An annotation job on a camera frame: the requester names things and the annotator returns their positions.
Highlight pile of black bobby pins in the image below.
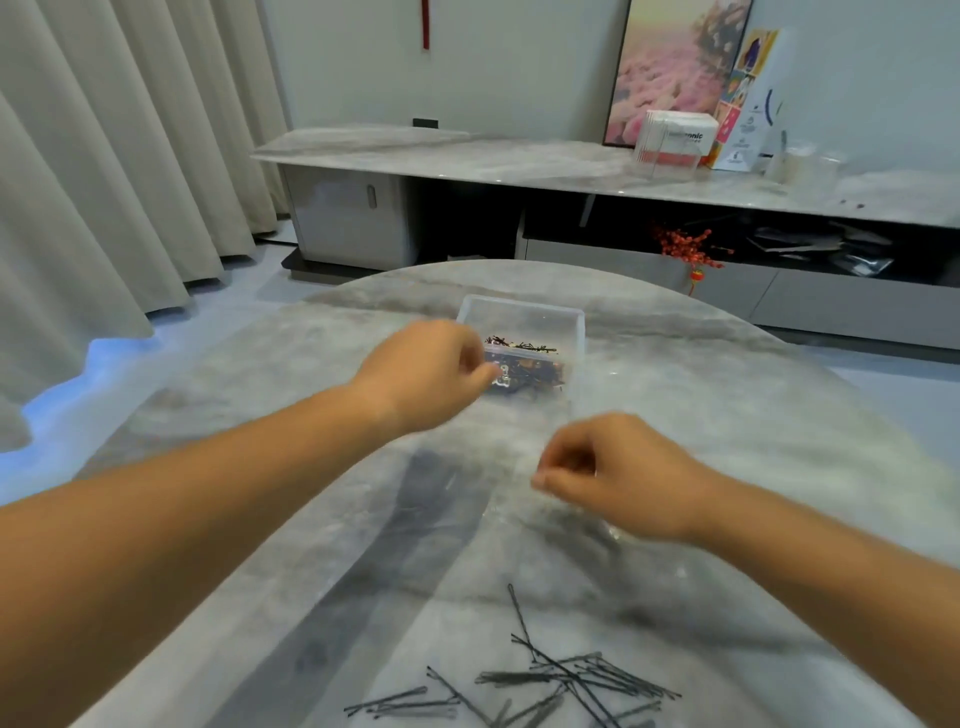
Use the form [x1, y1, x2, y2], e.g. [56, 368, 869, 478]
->
[342, 582, 684, 728]

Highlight person's left forearm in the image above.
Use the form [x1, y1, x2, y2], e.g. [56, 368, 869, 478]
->
[0, 381, 402, 728]

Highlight pink framed landscape painting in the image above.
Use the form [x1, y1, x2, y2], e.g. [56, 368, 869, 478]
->
[603, 0, 755, 149]

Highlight colourful tall carton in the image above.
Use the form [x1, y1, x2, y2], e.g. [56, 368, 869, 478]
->
[705, 27, 798, 174]

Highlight person's right hand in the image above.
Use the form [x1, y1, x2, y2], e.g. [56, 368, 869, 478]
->
[530, 412, 723, 546]

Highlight person's left hand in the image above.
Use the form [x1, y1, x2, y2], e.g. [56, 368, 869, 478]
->
[351, 318, 502, 439]

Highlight white cardboard box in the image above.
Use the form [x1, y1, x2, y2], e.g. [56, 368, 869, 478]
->
[633, 109, 721, 171]

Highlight papers and grey bags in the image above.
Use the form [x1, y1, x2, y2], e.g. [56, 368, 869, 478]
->
[745, 222, 895, 279]

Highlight clear plastic cup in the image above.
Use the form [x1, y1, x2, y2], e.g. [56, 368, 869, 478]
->
[765, 141, 820, 186]
[814, 150, 849, 190]

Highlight person's right forearm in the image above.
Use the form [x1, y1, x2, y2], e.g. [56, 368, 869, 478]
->
[686, 463, 960, 728]

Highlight clear plastic storage box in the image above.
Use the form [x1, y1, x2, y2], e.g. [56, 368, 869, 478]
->
[455, 294, 587, 404]

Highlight beige pleated curtain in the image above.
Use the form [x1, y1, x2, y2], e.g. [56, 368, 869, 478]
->
[0, 0, 292, 453]

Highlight grey marble top sideboard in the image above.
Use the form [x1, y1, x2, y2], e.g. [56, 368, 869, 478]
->
[251, 123, 960, 354]

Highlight heap of mixed hair clips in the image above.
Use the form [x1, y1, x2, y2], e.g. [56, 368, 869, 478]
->
[483, 334, 567, 396]

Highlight red berry decoration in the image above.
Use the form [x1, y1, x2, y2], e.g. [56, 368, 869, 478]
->
[651, 227, 735, 298]

